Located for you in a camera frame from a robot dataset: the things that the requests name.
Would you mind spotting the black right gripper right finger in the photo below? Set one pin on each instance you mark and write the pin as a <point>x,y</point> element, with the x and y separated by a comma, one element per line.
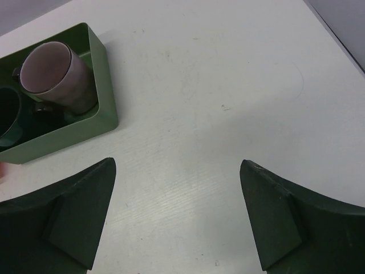
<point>297,230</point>

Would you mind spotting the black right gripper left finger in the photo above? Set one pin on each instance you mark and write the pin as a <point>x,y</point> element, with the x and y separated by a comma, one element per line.
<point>57,228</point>

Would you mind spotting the dark green mug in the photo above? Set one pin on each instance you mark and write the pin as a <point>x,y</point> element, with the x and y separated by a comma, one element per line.
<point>11,131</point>

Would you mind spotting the mauve mug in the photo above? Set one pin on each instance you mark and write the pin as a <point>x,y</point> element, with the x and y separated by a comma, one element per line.
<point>53,72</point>

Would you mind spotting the green plastic bin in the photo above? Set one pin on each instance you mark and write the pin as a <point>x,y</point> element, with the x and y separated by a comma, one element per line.
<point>99,120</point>

